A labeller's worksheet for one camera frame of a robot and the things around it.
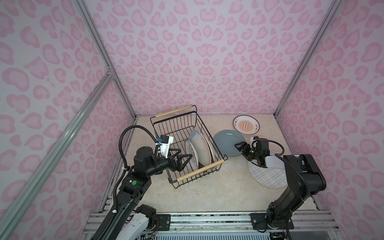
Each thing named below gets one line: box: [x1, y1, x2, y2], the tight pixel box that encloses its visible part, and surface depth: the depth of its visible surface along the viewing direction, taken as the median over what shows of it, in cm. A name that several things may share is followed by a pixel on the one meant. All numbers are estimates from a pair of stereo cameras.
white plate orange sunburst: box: [233, 115, 260, 135], surface depth 116 cm
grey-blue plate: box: [214, 130, 245, 157], surface depth 107 cm
